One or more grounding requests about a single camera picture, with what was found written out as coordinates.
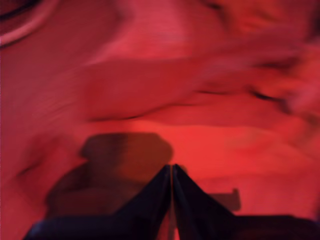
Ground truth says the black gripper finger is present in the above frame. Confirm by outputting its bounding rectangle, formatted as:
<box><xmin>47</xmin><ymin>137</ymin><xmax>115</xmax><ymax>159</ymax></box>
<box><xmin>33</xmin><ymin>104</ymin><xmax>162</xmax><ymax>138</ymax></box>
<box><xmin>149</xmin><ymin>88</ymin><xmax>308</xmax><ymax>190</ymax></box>
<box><xmin>172</xmin><ymin>163</ymin><xmax>236</xmax><ymax>240</ymax></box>
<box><xmin>113</xmin><ymin>164</ymin><xmax>172</xmax><ymax>240</ymax></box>

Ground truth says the grey long sock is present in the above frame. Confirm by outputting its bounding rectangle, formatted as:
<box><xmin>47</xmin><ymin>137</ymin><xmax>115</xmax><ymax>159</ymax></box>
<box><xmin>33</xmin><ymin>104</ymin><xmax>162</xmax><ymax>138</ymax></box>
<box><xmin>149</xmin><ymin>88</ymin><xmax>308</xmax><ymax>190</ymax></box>
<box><xmin>82</xmin><ymin>56</ymin><xmax>291</xmax><ymax>123</ymax></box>

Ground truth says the white spiral cable wrap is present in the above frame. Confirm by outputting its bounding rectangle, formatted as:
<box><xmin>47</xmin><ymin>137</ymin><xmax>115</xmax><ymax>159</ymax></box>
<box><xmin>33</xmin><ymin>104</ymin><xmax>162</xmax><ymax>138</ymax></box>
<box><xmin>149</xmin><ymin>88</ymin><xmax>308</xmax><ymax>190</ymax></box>
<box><xmin>0</xmin><ymin>0</ymin><xmax>60</xmax><ymax>47</ymax></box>

